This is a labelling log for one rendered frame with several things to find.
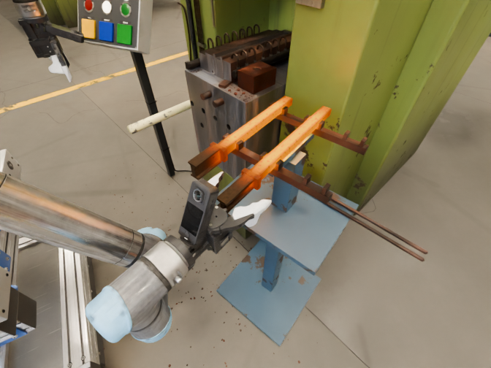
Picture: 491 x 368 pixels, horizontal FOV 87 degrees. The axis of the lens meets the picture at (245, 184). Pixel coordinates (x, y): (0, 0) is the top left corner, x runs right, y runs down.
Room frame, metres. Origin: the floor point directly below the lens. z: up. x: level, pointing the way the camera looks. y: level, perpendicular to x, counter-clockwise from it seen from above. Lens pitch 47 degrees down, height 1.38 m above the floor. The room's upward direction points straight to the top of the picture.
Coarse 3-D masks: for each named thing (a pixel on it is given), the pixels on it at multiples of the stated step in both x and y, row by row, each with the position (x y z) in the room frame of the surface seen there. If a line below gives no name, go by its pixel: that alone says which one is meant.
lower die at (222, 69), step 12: (252, 36) 1.30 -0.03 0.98; (264, 36) 1.27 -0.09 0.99; (288, 36) 1.26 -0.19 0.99; (216, 48) 1.15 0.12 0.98; (228, 48) 1.09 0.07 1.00; (264, 48) 1.11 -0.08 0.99; (276, 48) 1.14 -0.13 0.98; (288, 48) 1.19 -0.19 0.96; (204, 60) 1.09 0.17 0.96; (216, 60) 1.03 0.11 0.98; (228, 60) 0.99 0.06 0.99; (240, 60) 1.00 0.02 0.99; (252, 60) 1.04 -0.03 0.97; (216, 72) 1.03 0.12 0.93; (228, 72) 0.98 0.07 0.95
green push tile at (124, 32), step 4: (120, 24) 1.25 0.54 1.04; (120, 28) 1.24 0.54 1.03; (124, 28) 1.24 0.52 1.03; (128, 28) 1.23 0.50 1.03; (120, 32) 1.24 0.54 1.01; (124, 32) 1.23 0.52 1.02; (128, 32) 1.22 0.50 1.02; (120, 36) 1.23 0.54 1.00; (124, 36) 1.22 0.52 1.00; (128, 36) 1.22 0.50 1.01; (120, 40) 1.22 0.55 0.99; (124, 40) 1.21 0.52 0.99; (128, 40) 1.21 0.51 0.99; (124, 44) 1.22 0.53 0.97; (128, 44) 1.20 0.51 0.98
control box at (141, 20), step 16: (80, 0) 1.38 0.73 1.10; (96, 0) 1.35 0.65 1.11; (112, 0) 1.32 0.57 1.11; (128, 0) 1.29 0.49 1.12; (144, 0) 1.29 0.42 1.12; (80, 16) 1.35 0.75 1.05; (96, 16) 1.32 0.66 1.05; (112, 16) 1.29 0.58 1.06; (128, 16) 1.26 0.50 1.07; (144, 16) 1.27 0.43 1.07; (96, 32) 1.29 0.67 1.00; (144, 32) 1.25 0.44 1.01; (128, 48) 1.20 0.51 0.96; (144, 48) 1.22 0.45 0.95
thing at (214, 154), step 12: (276, 108) 0.68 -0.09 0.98; (252, 120) 0.61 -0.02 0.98; (264, 120) 0.62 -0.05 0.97; (240, 132) 0.56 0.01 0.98; (252, 132) 0.57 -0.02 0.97; (216, 144) 0.50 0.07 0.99; (228, 144) 0.51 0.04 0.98; (204, 156) 0.45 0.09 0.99; (216, 156) 0.48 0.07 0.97; (192, 168) 0.42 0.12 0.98; (204, 168) 0.44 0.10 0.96
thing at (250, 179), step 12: (324, 108) 0.68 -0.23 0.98; (312, 120) 0.61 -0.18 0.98; (300, 132) 0.56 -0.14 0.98; (288, 144) 0.51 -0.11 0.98; (264, 156) 0.46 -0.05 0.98; (276, 156) 0.46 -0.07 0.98; (252, 168) 0.42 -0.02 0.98; (264, 168) 0.42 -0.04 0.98; (240, 180) 0.38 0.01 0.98; (252, 180) 0.38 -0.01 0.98; (228, 192) 0.34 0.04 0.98; (240, 192) 0.35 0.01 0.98; (228, 204) 0.32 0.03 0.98
